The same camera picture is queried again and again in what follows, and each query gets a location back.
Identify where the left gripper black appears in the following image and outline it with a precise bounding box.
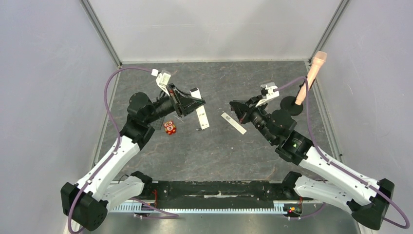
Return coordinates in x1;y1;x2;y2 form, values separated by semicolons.
145;83;206;124

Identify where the white remote battery cover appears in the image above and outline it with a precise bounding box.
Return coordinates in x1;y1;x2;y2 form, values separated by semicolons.
221;112;247;135

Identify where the white remote control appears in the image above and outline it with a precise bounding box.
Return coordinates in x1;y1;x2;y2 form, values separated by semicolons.
190;88;209;130

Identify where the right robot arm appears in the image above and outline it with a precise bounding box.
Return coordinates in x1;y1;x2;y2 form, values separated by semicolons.
229;97;394;230

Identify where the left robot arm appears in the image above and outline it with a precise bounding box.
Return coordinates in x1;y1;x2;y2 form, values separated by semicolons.
60;83;206;233

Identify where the red owl number block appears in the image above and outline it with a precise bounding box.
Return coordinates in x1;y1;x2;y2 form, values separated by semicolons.
163;120;176;135

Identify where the grey lego baseplate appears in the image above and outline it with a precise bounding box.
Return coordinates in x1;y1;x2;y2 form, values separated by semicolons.
150;117;165;130

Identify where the black microphone stand base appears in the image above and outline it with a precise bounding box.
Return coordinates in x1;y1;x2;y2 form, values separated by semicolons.
280;96;303;116

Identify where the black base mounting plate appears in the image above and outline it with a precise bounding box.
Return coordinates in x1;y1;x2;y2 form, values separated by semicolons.
137;180;300;209

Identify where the pink toy microphone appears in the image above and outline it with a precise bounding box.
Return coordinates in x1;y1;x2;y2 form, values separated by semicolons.
295;51;327;105

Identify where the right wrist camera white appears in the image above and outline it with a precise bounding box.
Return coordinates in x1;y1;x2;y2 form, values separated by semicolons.
255;82;280;107

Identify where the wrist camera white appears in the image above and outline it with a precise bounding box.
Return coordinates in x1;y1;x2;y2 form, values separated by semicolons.
255;82;280;107
155;70;171;96

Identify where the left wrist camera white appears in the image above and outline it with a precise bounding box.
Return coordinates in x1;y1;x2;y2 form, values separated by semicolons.
155;70;171;96

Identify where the white slotted cable duct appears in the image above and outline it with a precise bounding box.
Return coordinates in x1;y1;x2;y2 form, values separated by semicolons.
110;202;285;214

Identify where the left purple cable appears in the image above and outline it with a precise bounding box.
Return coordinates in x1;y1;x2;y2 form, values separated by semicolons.
67;67;179;234

